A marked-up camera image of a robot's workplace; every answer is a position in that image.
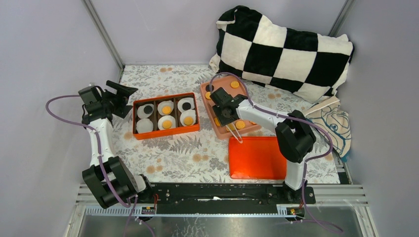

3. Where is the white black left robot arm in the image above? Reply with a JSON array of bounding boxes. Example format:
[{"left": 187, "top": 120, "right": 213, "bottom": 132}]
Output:
[{"left": 78, "top": 80, "right": 153, "bottom": 209}]

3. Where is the cream blue printed cloth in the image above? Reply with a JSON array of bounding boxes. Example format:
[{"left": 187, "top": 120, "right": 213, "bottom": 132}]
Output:
[{"left": 303, "top": 96, "right": 352, "bottom": 162}]

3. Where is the orange box lid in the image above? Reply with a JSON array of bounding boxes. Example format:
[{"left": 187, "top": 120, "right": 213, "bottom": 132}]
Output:
[{"left": 228, "top": 136, "right": 287, "bottom": 180}]

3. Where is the white paper cupcake liner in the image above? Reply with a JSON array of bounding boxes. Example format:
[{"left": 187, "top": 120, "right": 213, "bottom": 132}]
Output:
[
  {"left": 180, "top": 110, "right": 197, "bottom": 126},
  {"left": 137, "top": 104, "right": 154, "bottom": 119},
  {"left": 158, "top": 116, "right": 176, "bottom": 130},
  {"left": 177, "top": 97, "right": 195, "bottom": 113},
  {"left": 157, "top": 100, "right": 174, "bottom": 116},
  {"left": 136, "top": 118, "right": 154, "bottom": 133}
]

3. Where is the pink cookie tray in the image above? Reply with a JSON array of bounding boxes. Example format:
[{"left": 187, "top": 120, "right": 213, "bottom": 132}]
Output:
[{"left": 200, "top": 75, "right": 262, "bottom": 141}]

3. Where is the orange compartment box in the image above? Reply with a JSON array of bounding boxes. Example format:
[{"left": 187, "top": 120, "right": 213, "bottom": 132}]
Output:
[{"left": 132, "top": 92, "right": 200, "bottom": 140}]

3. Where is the black sandwich cookie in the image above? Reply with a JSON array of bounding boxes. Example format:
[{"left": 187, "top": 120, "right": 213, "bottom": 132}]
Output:
[
  {"left": 205, "top": 84, "right": 214, "bottom": 92},
  {"left": 181, "top": 102, "right": 192, "bottom": 111},
  {"left": 143, "top": 105, "right": 154, "bottom": 115}
]

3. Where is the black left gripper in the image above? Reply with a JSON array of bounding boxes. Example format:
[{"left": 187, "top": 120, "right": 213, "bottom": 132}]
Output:
[{"left": 101, "top": 80, "right": 138, "bottom": 118}]

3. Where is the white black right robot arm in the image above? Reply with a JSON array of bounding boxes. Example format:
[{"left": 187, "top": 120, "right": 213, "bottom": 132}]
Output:
[{"left": 210, "top": 87, "right": 316, "bottom": 203}]

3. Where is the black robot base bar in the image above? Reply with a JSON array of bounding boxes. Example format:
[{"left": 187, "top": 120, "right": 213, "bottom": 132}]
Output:
[{"left": 138, "top": 183, "right": 316, "bottom": 215}]

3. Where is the black white checkered pillow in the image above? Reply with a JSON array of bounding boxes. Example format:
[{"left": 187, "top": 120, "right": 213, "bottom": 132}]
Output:
[{"left": 209, "top": 5, "right": 354, "bottom": 103}]

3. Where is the floral tablecloth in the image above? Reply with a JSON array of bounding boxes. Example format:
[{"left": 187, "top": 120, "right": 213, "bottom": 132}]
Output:
[{"left": 112, "top": 65, "right": 341, "bottom": 184}]

